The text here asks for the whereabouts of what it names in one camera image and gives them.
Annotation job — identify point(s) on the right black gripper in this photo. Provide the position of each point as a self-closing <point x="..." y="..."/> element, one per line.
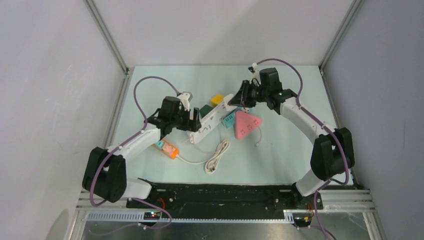
<point x="242" y="98"/>

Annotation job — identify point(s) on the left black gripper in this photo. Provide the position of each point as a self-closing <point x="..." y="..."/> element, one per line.
<point x="190" y="125"/>

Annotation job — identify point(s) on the white multicolour power strip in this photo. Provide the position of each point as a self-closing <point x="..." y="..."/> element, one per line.
<point x="211" y="120"/>

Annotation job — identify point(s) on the dark green plug adapter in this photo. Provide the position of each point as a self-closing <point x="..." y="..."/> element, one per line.
<point x="204" y="110"/>

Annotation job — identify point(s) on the yellow cube plug adapter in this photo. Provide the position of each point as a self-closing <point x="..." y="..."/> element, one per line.
<point x="216" y="100"/>

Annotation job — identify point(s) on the pink triangular power strip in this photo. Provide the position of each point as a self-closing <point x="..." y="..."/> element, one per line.
<point x="245" y="123"/>

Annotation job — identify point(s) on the orange power strip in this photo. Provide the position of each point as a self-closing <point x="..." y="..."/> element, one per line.
<point x="166" y="142"/>

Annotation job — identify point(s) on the pink small plug adapter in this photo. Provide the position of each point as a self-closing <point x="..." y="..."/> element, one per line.
<point x="170" y="150"/>

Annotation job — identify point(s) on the teal small plug adapter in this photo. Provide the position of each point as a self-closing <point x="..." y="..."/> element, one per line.
<point x="160" y="144"/>

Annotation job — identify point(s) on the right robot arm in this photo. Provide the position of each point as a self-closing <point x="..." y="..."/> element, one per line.
<point x="332" y="151"/>

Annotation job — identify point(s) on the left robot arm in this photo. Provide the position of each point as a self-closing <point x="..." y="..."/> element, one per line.
<point x="105" y="176"/>

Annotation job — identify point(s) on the blue power strip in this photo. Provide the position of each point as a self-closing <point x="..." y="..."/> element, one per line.
<point x="230" y="119"/>

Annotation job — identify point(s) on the left circuit board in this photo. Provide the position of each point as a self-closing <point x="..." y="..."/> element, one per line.
<point x="152" y="215"/>

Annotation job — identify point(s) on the circuit board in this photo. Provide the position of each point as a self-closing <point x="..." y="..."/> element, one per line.
<point x="300" y="221"/>
<point x="152" y="215"/>

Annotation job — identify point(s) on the right circuit board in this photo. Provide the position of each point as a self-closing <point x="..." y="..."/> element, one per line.
<point x="300" y="221"/>

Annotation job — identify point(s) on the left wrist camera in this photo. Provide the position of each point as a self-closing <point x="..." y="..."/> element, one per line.
<point x="185" y="98"/>

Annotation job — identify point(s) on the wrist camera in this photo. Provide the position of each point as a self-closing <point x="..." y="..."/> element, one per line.
<point x="253" y="68"/>
<point x="185" y="98"/>

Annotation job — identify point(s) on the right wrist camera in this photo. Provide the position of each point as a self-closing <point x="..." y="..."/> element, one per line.
<point x="253" y="68"/>

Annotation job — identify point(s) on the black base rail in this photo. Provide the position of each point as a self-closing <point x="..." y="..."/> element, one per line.
<point x="229" y="201"/>

